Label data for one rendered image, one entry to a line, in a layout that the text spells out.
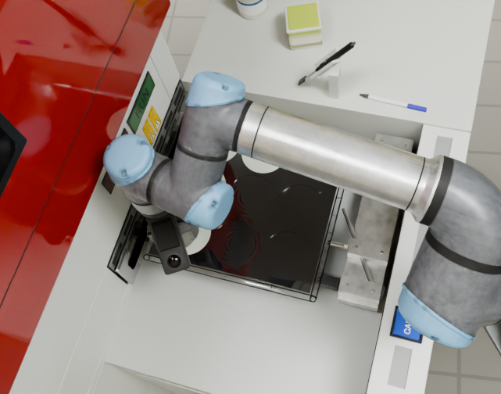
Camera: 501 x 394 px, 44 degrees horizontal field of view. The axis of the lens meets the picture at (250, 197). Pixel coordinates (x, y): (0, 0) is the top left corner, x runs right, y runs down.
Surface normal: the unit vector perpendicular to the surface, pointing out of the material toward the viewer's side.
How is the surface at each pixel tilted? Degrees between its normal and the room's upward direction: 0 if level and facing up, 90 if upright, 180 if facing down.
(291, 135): 14
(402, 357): 0
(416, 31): 0
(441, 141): 0
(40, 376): 90
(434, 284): 47
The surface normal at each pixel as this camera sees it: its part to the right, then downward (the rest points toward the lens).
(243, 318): -0.14, -0.40
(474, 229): -0.24, 0.17
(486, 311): 0.47, 0.47
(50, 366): 0.95, 0.21
